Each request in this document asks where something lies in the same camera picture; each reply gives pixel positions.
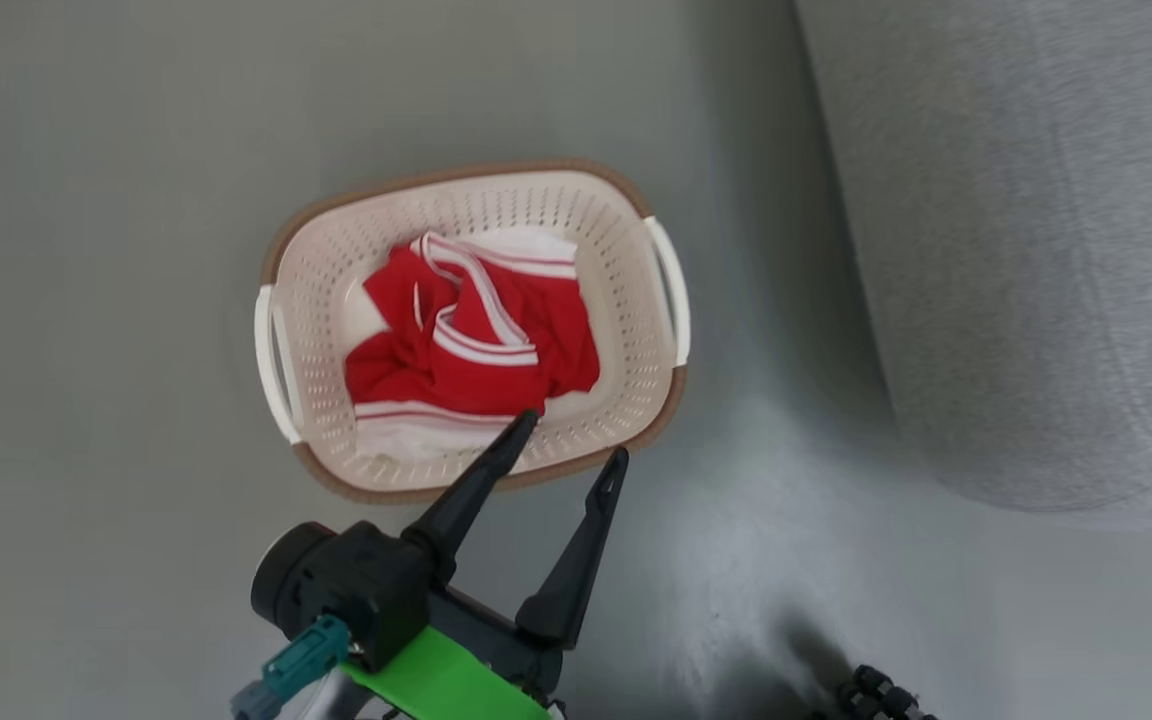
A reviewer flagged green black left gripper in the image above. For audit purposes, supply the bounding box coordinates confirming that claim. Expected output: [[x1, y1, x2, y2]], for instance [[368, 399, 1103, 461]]
[[340, 408, 630, 720]]

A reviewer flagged red white-striped garment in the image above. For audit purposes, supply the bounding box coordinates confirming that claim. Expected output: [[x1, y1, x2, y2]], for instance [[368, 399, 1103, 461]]
[[344, 228, 602, 463]]

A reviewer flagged cream perforated plastic laundry basket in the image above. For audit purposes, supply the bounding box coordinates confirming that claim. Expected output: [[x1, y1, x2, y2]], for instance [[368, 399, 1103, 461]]
[[254, 158, 691, 505]]

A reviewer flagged grey fabric sofa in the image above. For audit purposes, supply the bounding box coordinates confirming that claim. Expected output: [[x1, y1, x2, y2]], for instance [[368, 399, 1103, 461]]
[[794, 0, 1152, 515]]

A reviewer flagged teal cable connector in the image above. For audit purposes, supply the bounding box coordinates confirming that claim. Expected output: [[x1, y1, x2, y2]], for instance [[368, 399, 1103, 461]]
[[230, 614, 353, 720]]

